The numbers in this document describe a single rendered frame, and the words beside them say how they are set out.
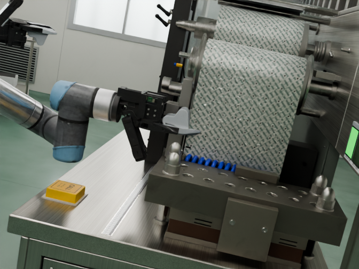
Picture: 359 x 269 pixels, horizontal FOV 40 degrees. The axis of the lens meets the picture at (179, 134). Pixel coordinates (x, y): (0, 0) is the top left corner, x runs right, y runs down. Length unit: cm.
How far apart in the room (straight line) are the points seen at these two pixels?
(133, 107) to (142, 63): 569
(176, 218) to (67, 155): 34
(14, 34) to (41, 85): 563
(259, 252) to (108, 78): 609
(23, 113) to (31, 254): 38
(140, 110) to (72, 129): 17
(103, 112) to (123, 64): 575
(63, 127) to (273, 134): 50
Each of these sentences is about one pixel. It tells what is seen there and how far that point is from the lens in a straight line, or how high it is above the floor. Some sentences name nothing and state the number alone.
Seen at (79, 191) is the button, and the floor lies 92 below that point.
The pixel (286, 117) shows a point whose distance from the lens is 116.
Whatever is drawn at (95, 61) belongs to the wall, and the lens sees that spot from 702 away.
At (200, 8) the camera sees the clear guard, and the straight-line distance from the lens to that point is 219.
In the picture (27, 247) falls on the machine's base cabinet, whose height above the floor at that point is 84.
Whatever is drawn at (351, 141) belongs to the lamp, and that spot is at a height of 119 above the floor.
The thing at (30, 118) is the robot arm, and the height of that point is 104.
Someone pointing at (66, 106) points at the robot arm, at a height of 109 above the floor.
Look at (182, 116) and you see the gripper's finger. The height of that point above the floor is 113.
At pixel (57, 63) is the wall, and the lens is 720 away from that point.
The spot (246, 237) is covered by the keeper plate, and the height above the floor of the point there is 95.
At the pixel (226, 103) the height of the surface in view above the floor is 118.
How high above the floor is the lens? 132
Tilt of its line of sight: 12 degrees down
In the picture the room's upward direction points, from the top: 11 degrees clockwise
